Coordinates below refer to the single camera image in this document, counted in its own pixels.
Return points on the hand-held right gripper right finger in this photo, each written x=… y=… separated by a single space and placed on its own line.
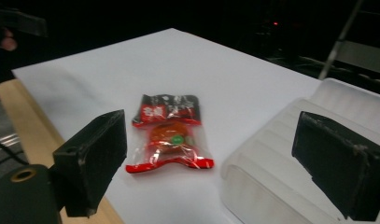
x=340 y=161

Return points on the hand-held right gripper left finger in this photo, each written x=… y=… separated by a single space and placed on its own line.
x=91 y=161

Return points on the translucent white plastic container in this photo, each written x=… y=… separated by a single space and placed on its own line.
x=290 y=168

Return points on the red black snack packet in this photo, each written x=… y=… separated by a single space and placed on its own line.
x=171 y=135

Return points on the metal stand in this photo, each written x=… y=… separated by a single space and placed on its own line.
x=339 y=40

